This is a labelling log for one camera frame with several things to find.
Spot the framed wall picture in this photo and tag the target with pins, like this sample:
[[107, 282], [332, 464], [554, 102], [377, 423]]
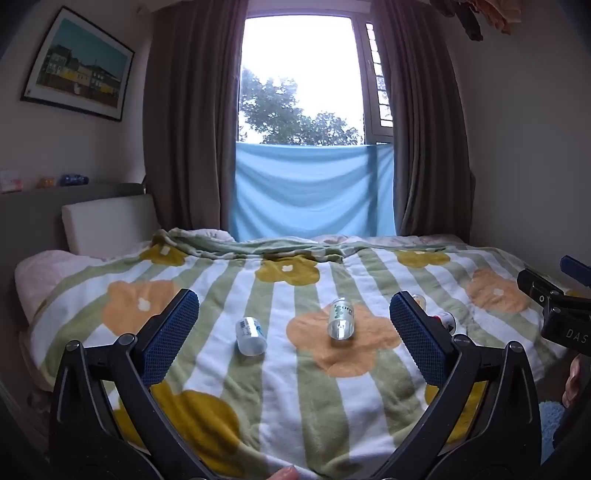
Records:
[[78, 64]]

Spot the white blue-label can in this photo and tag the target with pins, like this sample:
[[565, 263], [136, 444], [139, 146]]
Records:
[[250, 337]]

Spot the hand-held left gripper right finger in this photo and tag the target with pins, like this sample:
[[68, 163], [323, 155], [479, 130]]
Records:
[[415, 339]]

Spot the partly hidden can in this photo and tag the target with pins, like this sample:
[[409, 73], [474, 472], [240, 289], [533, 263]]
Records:
[[420, 301]]

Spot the white pillow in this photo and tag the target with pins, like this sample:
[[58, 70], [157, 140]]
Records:
[[108, 225]]

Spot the blue fluffy rug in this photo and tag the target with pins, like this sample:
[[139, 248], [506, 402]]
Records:
[[550, 427]]

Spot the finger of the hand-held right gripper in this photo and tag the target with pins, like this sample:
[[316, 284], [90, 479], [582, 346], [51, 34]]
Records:
[[575, 268], [538, 285]]

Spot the light blue cloth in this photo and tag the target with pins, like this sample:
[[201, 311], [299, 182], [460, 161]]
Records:
[[309, 194]]

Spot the brown curtain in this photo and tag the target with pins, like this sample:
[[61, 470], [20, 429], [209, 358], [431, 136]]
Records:
[[425, 120], [189, 120]]

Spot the pink box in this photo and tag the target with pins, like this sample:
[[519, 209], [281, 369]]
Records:
[[11, 181]]

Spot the floral striped blanket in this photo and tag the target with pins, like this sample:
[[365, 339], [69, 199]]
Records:
[[277, 397]]

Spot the orange hanging garment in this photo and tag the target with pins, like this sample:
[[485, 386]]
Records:
[[496, 14]]

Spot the person's left hand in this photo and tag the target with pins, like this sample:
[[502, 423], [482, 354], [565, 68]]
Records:
[[282, 474]]

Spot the tree outside window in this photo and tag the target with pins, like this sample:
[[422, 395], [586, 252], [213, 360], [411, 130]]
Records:
[[286, 115]]

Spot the person's right hand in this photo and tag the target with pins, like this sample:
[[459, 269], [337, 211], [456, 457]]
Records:
[[572, 381]]

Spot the red white can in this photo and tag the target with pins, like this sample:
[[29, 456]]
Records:
[[445, 321]]

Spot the silver green-label can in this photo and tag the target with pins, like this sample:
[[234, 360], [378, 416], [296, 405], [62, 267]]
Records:
[[340, 319]]

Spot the small blue item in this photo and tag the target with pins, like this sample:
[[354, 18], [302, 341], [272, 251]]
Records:
[[74, 179]]

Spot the small orange item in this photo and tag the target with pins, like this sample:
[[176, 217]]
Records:
[[46, 182]]

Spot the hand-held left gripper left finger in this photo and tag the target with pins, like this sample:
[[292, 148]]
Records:
[[170, 339]]

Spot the dark hanging garment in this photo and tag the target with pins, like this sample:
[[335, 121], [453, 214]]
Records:
[[468, 21]]

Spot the grey headboard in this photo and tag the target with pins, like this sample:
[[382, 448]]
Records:
[[27, 221]]

